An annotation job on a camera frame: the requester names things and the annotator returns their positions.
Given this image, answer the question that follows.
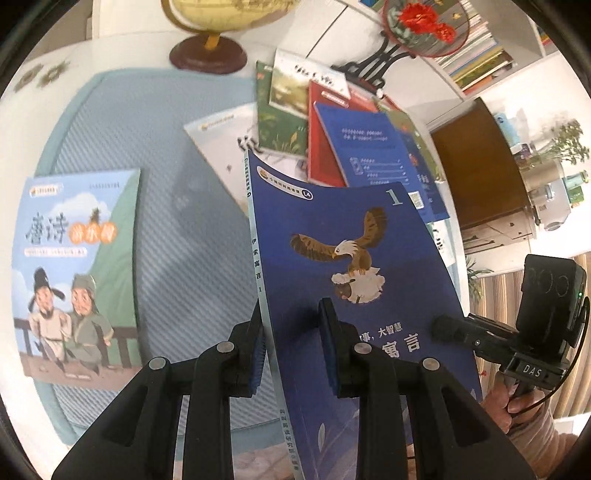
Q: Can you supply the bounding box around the blue fairy tale book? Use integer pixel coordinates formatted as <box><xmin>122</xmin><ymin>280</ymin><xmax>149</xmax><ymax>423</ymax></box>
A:
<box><xmin>402</xmin><ymin>132</ymin><xmax>449</xmax><ymax>221</ymax></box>

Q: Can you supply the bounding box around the blue eagle fable book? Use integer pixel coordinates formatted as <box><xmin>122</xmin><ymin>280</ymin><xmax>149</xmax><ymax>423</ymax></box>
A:
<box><xmin>243</xmin><ymin>153</ymin><xmax>482</xmax><ymax>479</ymax></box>

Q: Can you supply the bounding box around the Tang poetry light blue book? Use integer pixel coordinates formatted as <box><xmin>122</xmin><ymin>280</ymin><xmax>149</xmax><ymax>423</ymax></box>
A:
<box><xmin>11</xmin><ymin>169</ymin><xmax>142</xmax><ymax>390</ymax></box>

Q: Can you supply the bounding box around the blue back cover book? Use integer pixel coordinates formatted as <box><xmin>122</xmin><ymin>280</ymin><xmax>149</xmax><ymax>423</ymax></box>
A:
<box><xmin>315</xmin><ymin>103</ymin><xmax>436</xmax><ymax>223</ymax></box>

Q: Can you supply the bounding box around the red fairy tale book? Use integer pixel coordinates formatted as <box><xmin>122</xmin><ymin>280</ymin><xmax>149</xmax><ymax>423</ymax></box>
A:
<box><xmin>308</xmin><ymin>81</ymin><xmax>353</xmax><ymax>187</ymax></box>

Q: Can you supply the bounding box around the white rabbit slope book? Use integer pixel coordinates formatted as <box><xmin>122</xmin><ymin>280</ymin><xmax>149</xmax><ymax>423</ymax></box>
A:
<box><xmin>271</xmin><ymin>49</ymin><xmax>351</xmax><ymax>98</ymax></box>

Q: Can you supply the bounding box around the row of mixed books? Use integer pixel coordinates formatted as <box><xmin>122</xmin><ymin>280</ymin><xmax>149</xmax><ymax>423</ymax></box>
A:
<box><xmin>436</xmin><ymin>1</ymin><xmax>515</xmax><ymax>96</ymax></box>

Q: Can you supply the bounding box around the person right hand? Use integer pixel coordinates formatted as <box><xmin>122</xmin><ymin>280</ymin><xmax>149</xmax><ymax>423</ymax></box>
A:
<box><xmin>481</xmin><ymin>373</ymin><xmax>547</xmax><ymax>434</ymax></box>

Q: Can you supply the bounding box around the dark wooden cabinet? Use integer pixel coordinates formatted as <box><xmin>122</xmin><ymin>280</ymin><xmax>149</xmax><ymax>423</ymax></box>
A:
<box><xmin>431</xmin><ymin>99</ymin><xmax>533</xmax><ymax>230</ymax></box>

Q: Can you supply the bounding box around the potted green plant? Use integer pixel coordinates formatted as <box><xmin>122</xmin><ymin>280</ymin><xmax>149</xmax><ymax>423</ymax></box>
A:
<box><xmin>529</xmin><ymin>119</ymin><xmax>590</xmax><ymax>165</ymax></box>

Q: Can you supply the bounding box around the blue tissue box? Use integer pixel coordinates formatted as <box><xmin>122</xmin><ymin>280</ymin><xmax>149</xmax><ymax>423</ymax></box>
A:
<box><xmin>493</xmin><ymin>113</ymin><xmax>520</xmax><ymax>148</ymax></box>

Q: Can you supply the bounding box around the light blue mesh mat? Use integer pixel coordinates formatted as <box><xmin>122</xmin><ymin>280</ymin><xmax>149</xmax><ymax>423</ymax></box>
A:
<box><xmin>32</xmin><ymin>67</ymin><xmax>297</xmax><ymax>446</ymax></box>

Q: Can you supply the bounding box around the olive green insect book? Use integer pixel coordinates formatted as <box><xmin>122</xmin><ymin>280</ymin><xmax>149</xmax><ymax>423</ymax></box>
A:
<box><xmin>374</xmin><ymin>97</ymin><xmax>446</xmax><ymax>183</ymax></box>

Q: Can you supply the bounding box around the pink scholar cover book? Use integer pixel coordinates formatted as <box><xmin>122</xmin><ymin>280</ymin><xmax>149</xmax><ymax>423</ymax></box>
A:
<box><xmin>346</xmin><ymin>84</ymin><xmax>380</xmax><ymax>113</ymax></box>

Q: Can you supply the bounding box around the round red flower fan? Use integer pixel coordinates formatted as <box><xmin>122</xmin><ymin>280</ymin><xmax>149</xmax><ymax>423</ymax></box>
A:
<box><xmin>382</xmin><ymin>0</ymin><xmax>470</xmax><ymax>58</ymax></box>

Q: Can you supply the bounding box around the white calligraphy title book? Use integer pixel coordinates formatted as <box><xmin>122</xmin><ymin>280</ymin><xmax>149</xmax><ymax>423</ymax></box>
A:
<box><xmin>183</xmin><ymin>102</ymin><xmax>269</xmax><ymax>216</ymax></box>

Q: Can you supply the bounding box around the dark green landscape book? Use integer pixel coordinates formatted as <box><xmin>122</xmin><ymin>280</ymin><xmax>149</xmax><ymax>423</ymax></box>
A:
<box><xmin>256</xmin><ymin>61</ymin><xmax>308</xmax><ymax>158</ymax></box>

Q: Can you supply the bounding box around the white bookshelf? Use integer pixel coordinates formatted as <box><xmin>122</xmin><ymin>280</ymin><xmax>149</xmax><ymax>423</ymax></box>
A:
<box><xmin>308</xmin><ymin>1</ymin><xmax>558</xmax><ymax>127</ymax></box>

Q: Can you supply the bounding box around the yellow antique globe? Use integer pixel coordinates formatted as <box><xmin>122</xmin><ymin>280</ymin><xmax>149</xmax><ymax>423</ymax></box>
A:
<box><xmin>160</xmin><ymin>0</ymin><xmax>298</xmax><ymax>75</ymax></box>

